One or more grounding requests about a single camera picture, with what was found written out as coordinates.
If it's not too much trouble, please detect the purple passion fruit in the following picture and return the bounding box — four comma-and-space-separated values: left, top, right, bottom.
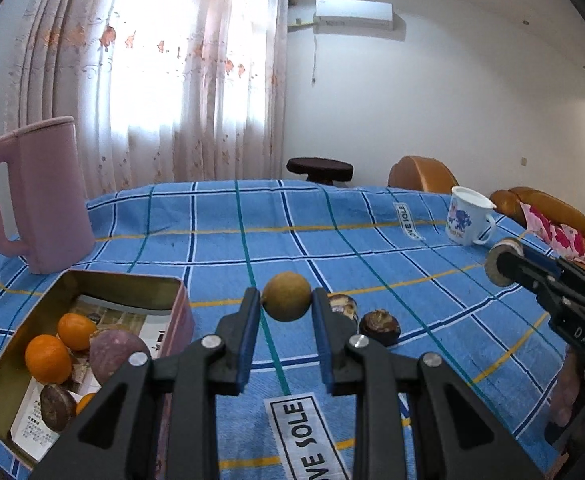
89, 329, 152, 386

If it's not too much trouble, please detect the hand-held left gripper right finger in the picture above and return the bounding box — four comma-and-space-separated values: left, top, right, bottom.
311, 287, 543, 480

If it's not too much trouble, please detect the person's right hand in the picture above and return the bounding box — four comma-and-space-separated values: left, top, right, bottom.
550, 350, 584, 443

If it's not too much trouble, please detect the pink floral cushion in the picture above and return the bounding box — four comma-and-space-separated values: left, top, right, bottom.
520, 202, 585, 263

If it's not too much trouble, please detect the brown leather sofa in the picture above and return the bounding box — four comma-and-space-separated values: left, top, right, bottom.
490, 186, 585, 281

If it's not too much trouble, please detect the pink plastic kettle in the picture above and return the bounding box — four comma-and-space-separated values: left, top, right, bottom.
0, 116, 94, 275

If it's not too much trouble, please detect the partly peeled water chestnut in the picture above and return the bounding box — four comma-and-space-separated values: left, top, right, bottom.
486, 239, 523, 287
327, 294, 359, 333

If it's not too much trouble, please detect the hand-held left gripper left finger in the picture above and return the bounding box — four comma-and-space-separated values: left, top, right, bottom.
32, 287, 263, 480

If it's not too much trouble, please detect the dark round stool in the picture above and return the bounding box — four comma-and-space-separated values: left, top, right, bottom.
286, 157, 354, 188

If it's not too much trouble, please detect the white wall air conditioner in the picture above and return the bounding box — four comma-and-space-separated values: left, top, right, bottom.
314, 0, 394, 30

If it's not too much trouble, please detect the sheer floral curtain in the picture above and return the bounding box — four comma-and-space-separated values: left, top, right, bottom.
0, 0, 293, 201

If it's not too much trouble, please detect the tan longan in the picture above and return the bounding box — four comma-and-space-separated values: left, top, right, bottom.
261, 271, 314, 322

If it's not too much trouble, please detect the large orange tangerine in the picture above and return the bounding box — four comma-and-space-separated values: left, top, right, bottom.
56, 312, 98, 352
25, 335, 73, 385

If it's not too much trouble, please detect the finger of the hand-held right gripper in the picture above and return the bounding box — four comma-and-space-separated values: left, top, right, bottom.
517, 242, 564, 277
493, 249, 567, 307

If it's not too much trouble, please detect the blue checked tablecloth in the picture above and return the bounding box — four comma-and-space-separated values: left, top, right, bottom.
0, 180, 585, 480

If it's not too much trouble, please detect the large dark brown water chestnut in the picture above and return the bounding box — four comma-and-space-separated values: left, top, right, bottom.
40, 383, 78, 432

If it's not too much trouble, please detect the brown leather armchair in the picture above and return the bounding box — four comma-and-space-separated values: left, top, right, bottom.
387, 156, 461, 195

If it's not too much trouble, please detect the white cup with blue print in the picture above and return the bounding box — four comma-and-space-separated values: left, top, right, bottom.
445, 186, 497, 247

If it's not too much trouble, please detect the printed paper sheet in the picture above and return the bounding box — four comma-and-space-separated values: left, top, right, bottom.
10, 294, 173, 461

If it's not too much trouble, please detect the rectangular metal tin box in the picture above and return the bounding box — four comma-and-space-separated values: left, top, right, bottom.
0, 269, 196, 466

